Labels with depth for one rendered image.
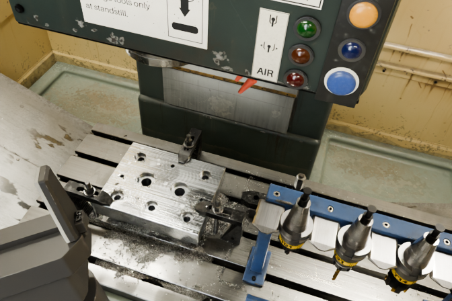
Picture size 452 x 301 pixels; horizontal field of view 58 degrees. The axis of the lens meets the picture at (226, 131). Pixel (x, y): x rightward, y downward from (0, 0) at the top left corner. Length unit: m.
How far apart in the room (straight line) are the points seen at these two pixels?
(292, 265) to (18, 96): 1.25
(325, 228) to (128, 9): 0.55
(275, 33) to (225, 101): 0.97
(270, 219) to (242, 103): 0.64
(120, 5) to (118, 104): 1.52
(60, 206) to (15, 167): 1.33
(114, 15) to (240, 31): 0.15
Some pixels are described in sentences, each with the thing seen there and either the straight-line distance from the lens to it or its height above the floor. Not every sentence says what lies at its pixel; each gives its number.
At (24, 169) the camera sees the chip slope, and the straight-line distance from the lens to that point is 1.66.
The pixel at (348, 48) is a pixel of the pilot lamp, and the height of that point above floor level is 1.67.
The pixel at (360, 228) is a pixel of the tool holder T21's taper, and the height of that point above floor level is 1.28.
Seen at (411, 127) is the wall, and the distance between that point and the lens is 1.87.
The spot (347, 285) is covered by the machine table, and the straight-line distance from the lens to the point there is 1.15.
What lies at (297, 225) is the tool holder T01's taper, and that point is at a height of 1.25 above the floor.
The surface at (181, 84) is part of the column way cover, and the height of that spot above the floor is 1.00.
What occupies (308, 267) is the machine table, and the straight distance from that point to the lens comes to 1.14.
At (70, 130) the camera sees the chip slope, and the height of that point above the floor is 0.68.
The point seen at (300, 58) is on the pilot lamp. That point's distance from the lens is 0.44.
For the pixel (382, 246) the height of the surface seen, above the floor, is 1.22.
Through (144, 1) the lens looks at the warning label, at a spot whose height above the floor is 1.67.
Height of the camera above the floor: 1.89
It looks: 45 degrees down
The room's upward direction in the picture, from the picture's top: 5 degrees clockwise
